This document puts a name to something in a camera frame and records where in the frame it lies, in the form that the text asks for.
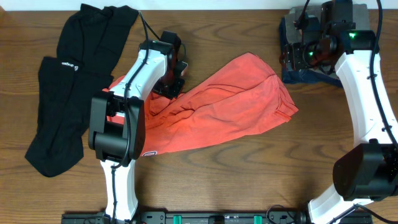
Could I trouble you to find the folded grey garment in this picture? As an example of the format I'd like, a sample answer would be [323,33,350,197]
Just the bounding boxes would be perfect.
[284,4,371,44]

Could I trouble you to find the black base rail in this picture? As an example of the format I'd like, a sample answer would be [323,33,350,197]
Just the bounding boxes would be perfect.
[60,205,374,224]

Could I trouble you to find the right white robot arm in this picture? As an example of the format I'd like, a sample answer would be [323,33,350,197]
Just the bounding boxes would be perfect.
[279,1,397,223]

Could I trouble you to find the black t-shirt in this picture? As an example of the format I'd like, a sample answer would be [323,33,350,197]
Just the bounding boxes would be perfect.
[25,4,138,177]

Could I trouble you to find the red orange t-shirt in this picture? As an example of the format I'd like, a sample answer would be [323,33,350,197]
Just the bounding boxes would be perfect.
[101,52,299,157]

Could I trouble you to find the folded dark blue jeans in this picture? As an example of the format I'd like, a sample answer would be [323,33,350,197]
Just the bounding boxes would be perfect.
[279,18,343,88]

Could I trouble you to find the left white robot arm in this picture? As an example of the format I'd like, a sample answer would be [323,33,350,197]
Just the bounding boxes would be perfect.
[89,31,187,223]

